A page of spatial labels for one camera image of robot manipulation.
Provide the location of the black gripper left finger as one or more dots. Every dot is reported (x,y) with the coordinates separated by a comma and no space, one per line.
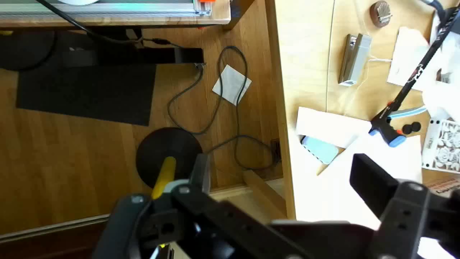
(224,215)

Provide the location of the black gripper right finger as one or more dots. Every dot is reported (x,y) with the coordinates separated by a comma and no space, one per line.
(403,210)

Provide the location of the large white paper sheet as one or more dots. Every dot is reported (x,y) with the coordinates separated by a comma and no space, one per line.
(335,191)

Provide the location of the black and white printed sheet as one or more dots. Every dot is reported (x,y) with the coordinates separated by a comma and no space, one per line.
(443,145)

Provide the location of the small black round caps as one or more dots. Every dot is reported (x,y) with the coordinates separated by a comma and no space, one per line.
(411,128)

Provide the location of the black rod with blue clamp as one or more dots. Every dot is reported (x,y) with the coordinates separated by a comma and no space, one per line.
(388,128)

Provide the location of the yellow stanchion with black base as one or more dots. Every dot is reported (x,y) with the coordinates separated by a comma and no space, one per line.
(165,148)

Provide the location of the light blue strip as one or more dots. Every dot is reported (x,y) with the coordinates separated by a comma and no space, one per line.
(407,112)

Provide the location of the light blue card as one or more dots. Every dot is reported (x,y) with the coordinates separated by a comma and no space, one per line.
(319,149)

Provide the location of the white envelope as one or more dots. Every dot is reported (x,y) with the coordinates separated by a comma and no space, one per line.
(331,125)

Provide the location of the small white paper sheet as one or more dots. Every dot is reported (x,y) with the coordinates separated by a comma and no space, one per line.
(407,57)

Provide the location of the black power strip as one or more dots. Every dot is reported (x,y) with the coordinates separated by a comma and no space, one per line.
(153,54)

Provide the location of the light wooden desk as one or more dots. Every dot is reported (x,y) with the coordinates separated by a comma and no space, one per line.
(306,57)

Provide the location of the black floor mat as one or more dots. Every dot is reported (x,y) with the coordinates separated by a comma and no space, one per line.
(91,93)

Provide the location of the round brown disc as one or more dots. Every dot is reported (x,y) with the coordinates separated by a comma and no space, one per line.
(380,13)

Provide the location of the orange and black clamp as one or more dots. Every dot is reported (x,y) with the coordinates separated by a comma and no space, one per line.
(206,1)

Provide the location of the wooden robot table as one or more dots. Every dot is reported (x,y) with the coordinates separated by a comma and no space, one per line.
(115,20)

